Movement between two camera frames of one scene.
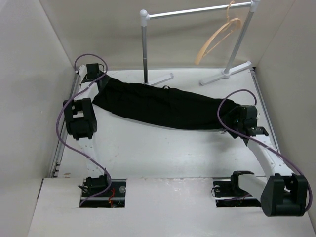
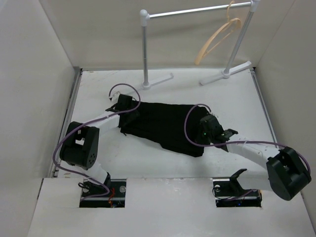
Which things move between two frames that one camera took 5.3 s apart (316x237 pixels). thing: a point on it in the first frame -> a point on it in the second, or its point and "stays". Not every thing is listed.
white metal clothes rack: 145,17 stays
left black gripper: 100,75 -> 131,107
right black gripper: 234,113 -> 201,128
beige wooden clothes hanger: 239,24 stays
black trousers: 162,105 -> 174,126
